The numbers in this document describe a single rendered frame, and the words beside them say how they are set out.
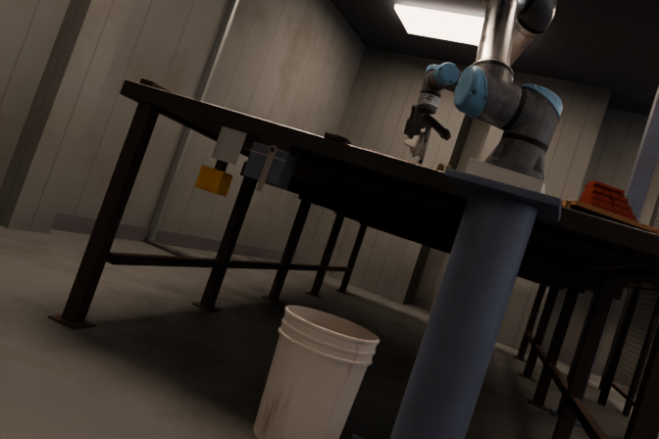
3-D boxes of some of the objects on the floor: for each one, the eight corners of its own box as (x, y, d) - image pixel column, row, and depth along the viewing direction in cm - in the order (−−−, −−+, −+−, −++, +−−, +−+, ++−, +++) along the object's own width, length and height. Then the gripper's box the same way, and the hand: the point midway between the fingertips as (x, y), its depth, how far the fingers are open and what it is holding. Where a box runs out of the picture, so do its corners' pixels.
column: (461, 609, 114) (589, 201, 119) (300, 513, 130) (420, 156, 134) (482, 536, 149) (582, 223, 153) (354, 468, 164) (447, 185, 169)
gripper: (417, 113, 214) (403, 163, 213) (409, 96, 196) (393, 151, 194) (438, 117, 212) (425, 168, 210) (432, 101, 193) (418, 157, 191)
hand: (418, 162), depth 201 cm, fingers open, 14 cm apart
